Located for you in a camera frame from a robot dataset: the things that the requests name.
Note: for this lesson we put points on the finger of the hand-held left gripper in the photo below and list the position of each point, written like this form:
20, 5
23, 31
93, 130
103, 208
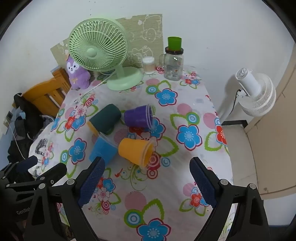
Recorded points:
27, 162
57, 170

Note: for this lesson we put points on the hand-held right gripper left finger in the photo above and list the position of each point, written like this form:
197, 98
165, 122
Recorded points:
92, 182

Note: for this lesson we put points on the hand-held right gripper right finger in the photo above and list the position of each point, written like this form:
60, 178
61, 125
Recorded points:
203, 183

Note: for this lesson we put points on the yellow plastic cup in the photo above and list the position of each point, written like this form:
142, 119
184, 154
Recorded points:
133, 149

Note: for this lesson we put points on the blue plastic cup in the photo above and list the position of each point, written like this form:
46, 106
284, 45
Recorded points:
101, 149

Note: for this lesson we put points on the dark green plastic cup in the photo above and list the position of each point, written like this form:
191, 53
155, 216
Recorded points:
106, 118

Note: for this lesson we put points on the purple plastic cup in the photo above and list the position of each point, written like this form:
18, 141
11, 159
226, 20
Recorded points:
137, 117

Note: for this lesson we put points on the small bright green cup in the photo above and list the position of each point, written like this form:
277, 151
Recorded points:
174, 44

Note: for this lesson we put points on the white printed plastic bag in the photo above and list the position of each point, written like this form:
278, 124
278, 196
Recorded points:
40, 148

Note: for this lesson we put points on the dark clothes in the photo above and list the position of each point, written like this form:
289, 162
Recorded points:
27, 115

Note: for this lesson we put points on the wooden chair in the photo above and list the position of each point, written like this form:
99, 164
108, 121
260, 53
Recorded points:
39, 92

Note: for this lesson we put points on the floral tablecloth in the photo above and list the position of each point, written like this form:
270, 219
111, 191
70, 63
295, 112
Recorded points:
185, 104

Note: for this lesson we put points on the purple plush toy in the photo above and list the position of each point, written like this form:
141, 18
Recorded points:
77, 76

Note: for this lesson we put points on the white standing fan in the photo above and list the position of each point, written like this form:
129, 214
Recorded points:
256, 92

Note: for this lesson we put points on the glass jar with black lid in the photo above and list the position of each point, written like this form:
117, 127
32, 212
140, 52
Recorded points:
173, 67

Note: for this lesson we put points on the light green desk fan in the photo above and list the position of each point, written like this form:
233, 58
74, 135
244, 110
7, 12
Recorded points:
92, 52

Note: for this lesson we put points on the white plastic jar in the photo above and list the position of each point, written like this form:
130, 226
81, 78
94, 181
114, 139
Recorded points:
148, 66

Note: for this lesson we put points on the beige patterned wall sheet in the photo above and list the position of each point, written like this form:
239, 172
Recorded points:
148, 30

